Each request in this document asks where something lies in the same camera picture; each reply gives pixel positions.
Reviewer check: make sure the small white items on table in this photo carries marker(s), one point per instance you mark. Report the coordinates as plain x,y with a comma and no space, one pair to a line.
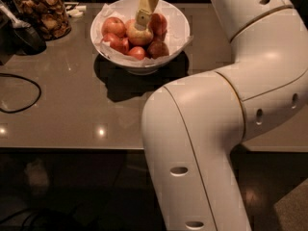
75,11

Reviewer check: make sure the red apple back right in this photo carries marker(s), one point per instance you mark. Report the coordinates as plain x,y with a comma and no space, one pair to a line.
158,24

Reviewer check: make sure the white ceramic bowl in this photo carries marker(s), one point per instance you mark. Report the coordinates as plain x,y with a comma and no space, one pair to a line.
141,68

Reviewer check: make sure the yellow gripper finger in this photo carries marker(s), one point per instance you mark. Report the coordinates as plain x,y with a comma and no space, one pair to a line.
144,12

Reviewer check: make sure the red apple front centre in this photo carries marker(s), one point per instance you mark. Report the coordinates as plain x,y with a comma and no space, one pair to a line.
137,52

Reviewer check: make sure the red apple back left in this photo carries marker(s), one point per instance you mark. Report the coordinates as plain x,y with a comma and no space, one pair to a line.
113,25

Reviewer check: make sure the red apple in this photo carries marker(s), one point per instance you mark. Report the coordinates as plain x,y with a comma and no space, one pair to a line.
157,49
137,52
113,25
158,24
119,44

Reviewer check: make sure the black kitchen appliance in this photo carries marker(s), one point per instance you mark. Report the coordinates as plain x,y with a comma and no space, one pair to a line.
25,38

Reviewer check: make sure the red apple front right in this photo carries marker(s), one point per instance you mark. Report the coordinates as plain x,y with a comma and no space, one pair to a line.
157,49

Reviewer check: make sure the glass jar of dried chips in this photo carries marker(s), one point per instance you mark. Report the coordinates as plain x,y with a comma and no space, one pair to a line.
49,16

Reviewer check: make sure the red apple front left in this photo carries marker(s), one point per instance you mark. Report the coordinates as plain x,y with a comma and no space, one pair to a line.
119,44

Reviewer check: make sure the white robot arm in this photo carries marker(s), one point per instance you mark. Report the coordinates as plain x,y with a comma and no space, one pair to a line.
190,126

